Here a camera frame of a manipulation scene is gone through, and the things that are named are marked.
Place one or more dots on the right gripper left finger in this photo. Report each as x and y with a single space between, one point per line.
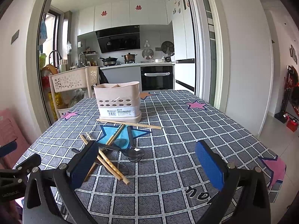
39 203

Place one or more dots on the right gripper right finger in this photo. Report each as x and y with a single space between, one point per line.
253 205

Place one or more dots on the long bamboo chopstick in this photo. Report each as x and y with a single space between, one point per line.
130 124

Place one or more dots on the dark handled steel spoon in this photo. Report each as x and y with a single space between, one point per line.
133 153

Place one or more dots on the black kitchen faucet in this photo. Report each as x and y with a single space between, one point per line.
55 58

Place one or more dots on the pink box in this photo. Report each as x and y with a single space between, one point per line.
9 132

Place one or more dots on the red toolbox on floor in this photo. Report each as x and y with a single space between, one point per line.
292 124

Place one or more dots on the grey checked tablecloth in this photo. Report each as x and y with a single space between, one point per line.
168 185

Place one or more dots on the beige perforated storage cart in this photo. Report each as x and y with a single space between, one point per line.
80 78

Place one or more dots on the beige plastic utensil holder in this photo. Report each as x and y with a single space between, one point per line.
119 101

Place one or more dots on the black bag on cart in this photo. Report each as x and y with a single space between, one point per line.
102 78

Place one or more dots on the black built-in oven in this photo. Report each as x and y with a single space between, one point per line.
157 78

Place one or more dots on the black wok on stove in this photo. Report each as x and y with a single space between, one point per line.
110 61

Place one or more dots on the white refrigerator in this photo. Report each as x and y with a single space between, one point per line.
180 16

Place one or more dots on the copper pot on stove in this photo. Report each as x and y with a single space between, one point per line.
129 58

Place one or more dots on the black range hood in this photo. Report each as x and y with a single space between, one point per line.
123 38

